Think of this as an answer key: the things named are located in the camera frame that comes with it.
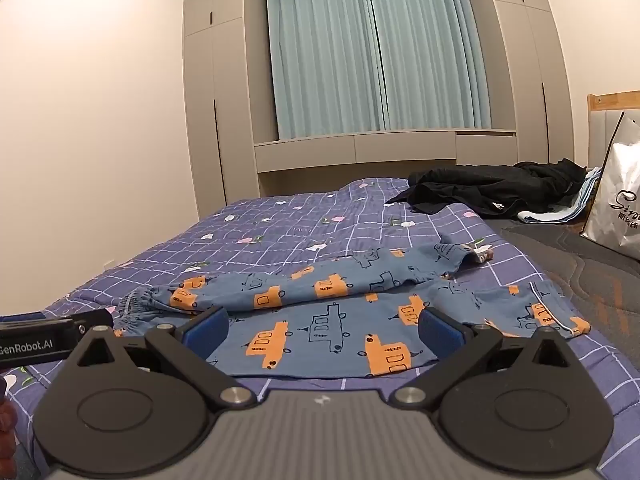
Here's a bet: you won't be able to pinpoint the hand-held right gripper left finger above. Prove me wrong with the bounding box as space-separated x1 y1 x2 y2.
65 305 258 408

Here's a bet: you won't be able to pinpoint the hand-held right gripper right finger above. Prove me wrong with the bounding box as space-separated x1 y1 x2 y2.
392 307 576 408

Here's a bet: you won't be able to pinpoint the blue pants with orange print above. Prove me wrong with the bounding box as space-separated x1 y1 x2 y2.
114 242 592 379

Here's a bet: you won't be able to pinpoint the person's left hand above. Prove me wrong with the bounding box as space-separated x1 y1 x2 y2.
0 400 20 457

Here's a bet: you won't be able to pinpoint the purple checked blanket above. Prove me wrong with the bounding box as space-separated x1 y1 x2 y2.
0 177 640 480

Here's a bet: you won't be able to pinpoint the black jacket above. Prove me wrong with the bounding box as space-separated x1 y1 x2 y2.
386 158 589 220

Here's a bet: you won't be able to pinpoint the light blue towel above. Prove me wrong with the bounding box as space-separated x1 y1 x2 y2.
517 167 601 224

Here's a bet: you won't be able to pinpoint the grey quilted mattress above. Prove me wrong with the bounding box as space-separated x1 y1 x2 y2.
484 217 640 461

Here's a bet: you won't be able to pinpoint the beige window cabinet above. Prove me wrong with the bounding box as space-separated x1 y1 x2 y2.
252 129 519 175

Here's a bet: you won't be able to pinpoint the white shopping bag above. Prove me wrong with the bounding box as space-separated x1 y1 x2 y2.
580 110 640 262

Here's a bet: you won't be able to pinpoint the beige wardrobe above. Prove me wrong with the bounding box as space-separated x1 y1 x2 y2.
462 0 574 168
181 0 281 207

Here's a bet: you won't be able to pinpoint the wooden headboard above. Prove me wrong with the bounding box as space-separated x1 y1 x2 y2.
586 91 640 171

